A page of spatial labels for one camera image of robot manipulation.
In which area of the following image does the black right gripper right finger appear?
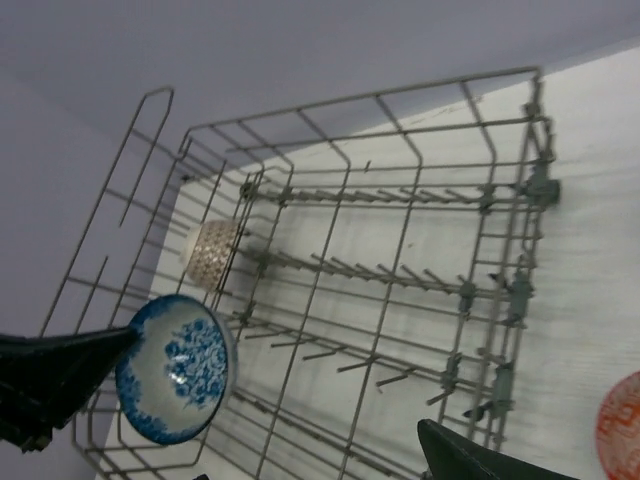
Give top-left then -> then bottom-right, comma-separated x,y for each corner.
417,419 -> 570,480

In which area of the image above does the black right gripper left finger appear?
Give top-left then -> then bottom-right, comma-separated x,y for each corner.
1,327 -> 140,452

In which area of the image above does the blue floral bowl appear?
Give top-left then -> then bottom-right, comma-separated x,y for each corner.
114,294 -> 239,445

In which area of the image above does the blue zigzag pattern bowl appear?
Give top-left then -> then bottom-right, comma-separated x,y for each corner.
595,372 -> 639,480

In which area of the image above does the brown patterned bowl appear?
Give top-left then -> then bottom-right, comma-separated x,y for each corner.
180,220 -> 240,292

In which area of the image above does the grey wire dish rack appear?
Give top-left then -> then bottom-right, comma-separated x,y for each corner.
42,66 -> 559,479

